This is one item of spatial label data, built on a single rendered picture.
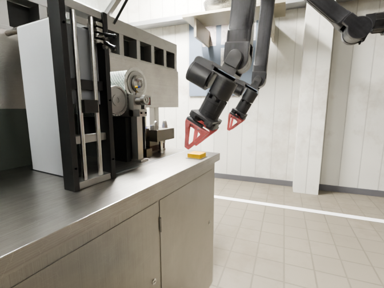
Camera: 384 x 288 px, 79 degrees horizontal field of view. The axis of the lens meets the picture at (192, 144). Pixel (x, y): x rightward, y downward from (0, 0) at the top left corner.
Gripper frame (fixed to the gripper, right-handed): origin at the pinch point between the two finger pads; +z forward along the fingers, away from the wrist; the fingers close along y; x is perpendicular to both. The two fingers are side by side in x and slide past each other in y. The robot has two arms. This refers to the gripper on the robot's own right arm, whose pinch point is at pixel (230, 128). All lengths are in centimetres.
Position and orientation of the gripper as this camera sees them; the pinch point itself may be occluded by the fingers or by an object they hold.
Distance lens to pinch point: 111.8
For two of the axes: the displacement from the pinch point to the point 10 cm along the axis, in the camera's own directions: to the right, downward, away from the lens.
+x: 8.1, 5.4, -2.3
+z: -4.6, 8.3, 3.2
